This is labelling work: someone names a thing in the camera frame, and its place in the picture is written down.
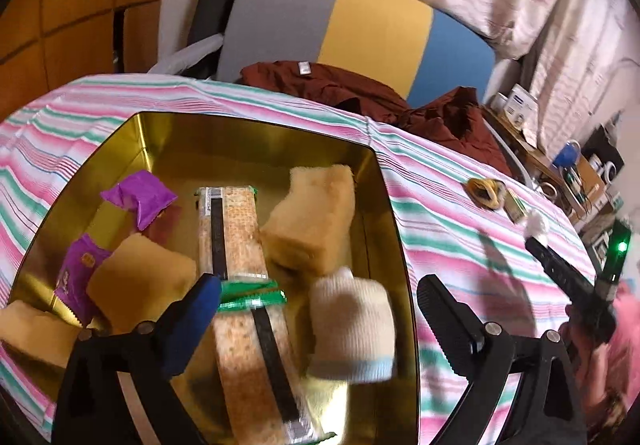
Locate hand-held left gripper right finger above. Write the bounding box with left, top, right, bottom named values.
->
left=416, top=274, right=587, bottom=445

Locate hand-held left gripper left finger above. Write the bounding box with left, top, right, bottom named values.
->
left=57, top=272, right=223, bottom=445

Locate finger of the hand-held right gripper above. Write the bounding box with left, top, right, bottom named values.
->
left=525, top=235, right=597, bottom=299

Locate clear plastic bag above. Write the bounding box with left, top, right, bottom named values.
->
left=524, top=209, right=552, bottom=242

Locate yellow sponge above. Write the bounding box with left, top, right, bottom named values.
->
left=86, top=232, right=198, bottom=336
left=259, top=164, right=357, bottom=276
left=0, top=300, right=83, bottom=370

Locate green cracker packet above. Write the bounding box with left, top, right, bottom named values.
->
left=192, top=184, right=272, bottom=283
left=212, top=279, right=335, bottom=445

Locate cream sock with blue cuff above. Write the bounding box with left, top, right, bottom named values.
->
left=306, top=266, right=397, bottom=385

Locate purple snack packet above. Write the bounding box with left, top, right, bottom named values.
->
left=52, top=232, right=113, bottom=326
left=99, top=170, right=179, bottom=232

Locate gold tin box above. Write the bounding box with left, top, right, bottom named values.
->
left=9, top=112, right=420, bottom=445

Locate person's right hand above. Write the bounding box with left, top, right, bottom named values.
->
left=564, top=317, right=608, bottom=391

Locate pink fuzzy blanket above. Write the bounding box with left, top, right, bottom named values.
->
left=585, top=285, right=640, bottom=426

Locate small green box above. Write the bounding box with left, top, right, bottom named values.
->
left=503, top=189, right=529, bottom=225

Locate striped pink green blanket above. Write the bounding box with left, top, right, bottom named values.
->
left=0, top=74, right=603, bottom=445

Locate yellow patterned sock bundle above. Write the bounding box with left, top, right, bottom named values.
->
left=466, top=176, right=508, bottom=212

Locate wooden side table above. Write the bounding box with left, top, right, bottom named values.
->
left=481, top=102, right=608, bottom=223

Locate blue round appliance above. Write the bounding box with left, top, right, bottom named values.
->
left=554, top=139, right=582, bottom=168

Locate white blue carton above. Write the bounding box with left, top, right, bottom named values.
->
left=501, top=84, right=540, bottom=132

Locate dark red garment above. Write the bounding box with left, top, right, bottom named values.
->
left=239, top=59, right=513, bottom=178

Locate grey yellow blue chair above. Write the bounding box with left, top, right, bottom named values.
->
left=147, top=0, right=497, bottom=112

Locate wooden wardrobe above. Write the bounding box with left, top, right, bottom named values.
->
left=0, top=0, right=178, bottom=78

